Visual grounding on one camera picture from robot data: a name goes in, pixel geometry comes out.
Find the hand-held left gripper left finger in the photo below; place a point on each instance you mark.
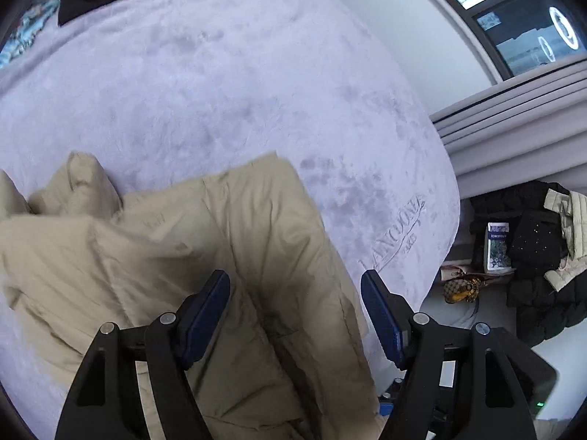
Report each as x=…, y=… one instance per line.
x=206, y=316

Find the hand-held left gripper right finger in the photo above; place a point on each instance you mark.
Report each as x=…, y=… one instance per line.
x=380, y=316

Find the beige down coat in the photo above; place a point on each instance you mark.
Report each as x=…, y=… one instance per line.
x=229, y=220

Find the brown patterned bag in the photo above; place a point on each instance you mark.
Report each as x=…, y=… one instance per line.
x=461, y=289

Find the blue and white book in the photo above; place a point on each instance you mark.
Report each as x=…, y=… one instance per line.
x=497, y=247

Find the black puffer jacket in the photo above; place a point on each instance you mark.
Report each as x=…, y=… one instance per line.
x=545, y=307

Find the black sparkly garment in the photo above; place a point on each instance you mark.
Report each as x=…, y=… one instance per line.
x=536, y=243

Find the black device with green light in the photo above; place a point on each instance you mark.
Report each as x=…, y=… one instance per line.
x=543, y=385

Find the pale green down jacket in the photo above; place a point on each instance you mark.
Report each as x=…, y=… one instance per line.
x=573, y=220

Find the grey curtain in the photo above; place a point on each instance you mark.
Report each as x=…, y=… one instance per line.
x=518, y=137

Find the lavender plush bed blanket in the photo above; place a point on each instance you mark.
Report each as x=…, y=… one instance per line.
x=206, y=78

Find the dark framed window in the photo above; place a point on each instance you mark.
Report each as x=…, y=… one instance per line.
x=518, y=41

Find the blue cartoon printed cloth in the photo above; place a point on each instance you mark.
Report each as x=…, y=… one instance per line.
x=27, y=23

